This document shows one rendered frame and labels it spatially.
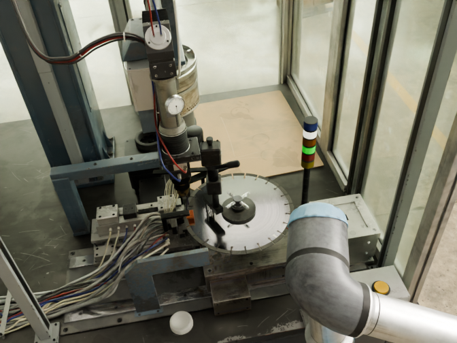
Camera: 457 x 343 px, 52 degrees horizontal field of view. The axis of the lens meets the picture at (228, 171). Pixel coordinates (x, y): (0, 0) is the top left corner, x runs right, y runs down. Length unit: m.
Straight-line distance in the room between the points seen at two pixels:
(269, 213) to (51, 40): 0.91
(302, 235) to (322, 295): 0.12
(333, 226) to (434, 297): 1.73
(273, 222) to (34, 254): 0.87
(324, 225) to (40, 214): 1.32
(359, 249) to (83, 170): 0.94
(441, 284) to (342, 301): 1.84
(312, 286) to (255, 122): 1.46
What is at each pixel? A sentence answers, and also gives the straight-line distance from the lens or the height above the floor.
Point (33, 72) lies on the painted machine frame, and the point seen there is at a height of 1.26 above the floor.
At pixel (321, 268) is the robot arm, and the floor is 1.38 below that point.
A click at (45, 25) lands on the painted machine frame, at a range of 1.69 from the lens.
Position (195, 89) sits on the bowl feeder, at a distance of 2.04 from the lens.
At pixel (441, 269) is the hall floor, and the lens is 2.72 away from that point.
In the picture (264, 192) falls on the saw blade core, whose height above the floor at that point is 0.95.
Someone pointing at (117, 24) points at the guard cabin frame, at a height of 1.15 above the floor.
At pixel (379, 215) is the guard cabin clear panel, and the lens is 1.65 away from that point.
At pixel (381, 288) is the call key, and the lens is 1.43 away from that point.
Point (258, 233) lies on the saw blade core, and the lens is 1.45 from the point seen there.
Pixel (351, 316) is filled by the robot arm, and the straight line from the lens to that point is 0.85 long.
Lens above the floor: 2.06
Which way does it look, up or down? 42 degrees down
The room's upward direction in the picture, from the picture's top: 4 degrees counter-clockwise
